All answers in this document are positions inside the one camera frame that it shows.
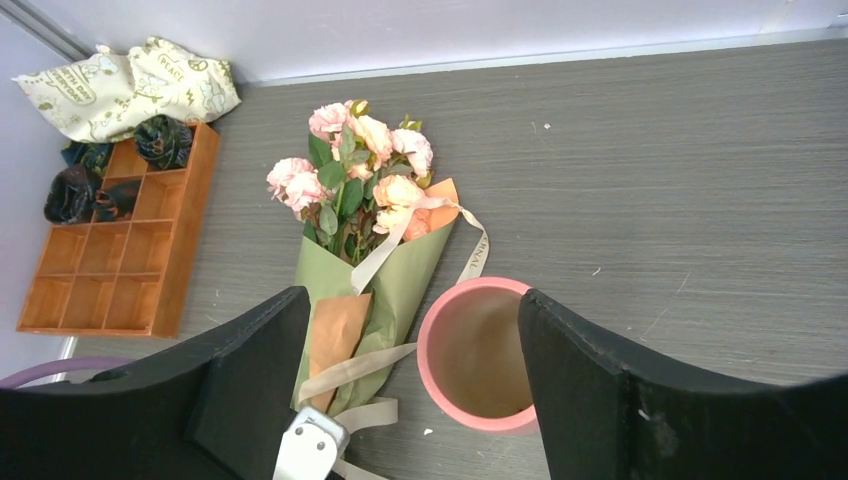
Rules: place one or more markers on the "dark rolled sock middle left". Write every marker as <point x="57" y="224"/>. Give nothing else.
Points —
<point x="71" y="196"/>

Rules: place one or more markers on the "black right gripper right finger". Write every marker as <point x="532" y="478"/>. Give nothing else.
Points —
<point x="611" y="408"/>

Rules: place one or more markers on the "dark rolled sock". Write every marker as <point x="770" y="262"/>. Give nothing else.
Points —
<point x="116" y="202"/>
<point x="94" y="156"/>
<point x="71" y="196"/>
<point x="163" y="142"/>

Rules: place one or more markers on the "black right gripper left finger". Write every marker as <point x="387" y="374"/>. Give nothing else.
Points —
<point x="214" y="406"/>

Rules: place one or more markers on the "pink cylindrical vase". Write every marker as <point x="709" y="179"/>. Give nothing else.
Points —
<point x="470" y="358"/>

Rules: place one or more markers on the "orange wooden compartment tray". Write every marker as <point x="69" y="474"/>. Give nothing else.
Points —
<point x="128" y="277"/>

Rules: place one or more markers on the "dark rolled sock top right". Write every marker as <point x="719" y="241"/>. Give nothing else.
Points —
<point x="163" y="142"/>

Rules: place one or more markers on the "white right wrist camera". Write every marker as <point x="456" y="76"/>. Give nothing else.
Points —
<point x="310" y="446"/>

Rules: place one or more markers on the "dark rolled sock middle centre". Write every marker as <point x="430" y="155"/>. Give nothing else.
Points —
<point x="116" y="202"/>

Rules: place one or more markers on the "cream printed cloth bag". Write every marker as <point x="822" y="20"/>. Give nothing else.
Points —
<point x="103" y="98"/>

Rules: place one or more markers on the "aluminium frame rail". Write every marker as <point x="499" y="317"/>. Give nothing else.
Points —
<point x="45" y="30"/>

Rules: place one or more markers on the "beige printed ribbon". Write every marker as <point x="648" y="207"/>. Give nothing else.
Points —
<point x="361" y="316"/>

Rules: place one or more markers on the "dark rolled sock top left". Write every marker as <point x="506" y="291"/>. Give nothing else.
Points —
<point x="94" y="156"/>

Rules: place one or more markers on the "green paper flower bouquet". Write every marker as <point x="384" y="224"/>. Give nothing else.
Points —
<point x="360" y="180"/>

